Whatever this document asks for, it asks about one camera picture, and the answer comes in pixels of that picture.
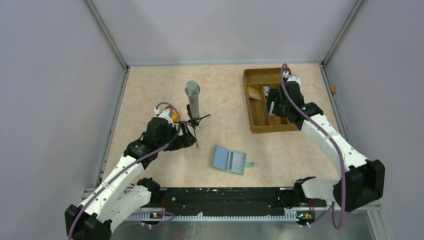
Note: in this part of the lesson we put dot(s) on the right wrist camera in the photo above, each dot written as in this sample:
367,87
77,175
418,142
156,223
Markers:
292,78

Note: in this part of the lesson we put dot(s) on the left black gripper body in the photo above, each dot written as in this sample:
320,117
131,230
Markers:
182,141

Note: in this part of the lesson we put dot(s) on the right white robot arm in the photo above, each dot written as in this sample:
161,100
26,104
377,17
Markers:
361,180

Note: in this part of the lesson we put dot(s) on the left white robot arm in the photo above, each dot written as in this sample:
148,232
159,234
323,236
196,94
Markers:
99,215

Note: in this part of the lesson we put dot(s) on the brown woven cutlery tray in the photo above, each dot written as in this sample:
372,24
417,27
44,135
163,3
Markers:
254,81

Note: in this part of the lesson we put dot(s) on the green card holder wallet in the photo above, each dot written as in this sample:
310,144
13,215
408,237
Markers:
228,161

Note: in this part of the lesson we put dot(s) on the grey microphone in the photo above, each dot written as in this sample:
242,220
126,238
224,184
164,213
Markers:
192,90

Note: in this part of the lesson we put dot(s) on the small wooden block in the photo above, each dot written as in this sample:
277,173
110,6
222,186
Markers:
332,88

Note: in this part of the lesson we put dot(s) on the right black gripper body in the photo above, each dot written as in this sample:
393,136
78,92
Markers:
280,106

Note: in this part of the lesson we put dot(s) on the gold card in tray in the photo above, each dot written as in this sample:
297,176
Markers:
254,93

